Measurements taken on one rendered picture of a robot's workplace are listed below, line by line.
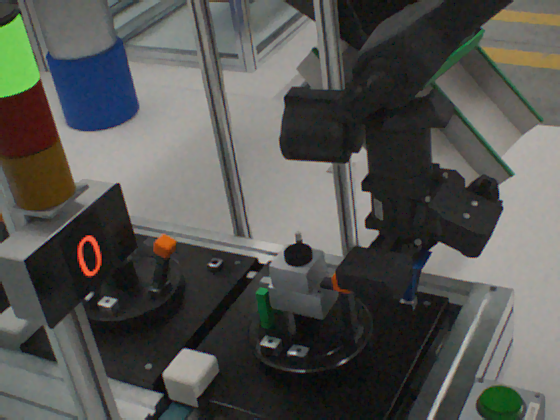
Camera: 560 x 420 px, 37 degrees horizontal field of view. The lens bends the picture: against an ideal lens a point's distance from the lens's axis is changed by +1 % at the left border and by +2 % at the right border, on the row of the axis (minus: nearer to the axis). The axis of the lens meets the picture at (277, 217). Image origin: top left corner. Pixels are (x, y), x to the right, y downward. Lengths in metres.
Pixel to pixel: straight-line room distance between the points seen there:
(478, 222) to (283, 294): 0.24
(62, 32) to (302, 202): 0.61
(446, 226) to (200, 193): 0.78
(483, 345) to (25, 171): 0.52
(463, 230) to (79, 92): 1.13
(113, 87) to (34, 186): 1.06
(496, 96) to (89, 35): 0.82
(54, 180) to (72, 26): 1.02
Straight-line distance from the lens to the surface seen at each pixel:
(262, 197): 1.42
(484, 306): 1.01
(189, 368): 0.92
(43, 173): 0.69
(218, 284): 1.05
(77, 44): 1.71
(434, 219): 0.75
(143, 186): 1.53
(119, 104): 1.76
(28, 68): 0.67
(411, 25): 0.67
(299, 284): 0.87
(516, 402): 0.87
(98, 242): 0.75
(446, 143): 1.13
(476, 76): 1.26
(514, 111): 1.26
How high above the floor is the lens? 1.60
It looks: 33 degrees down
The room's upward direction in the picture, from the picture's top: 9 degrees counter-clockwise
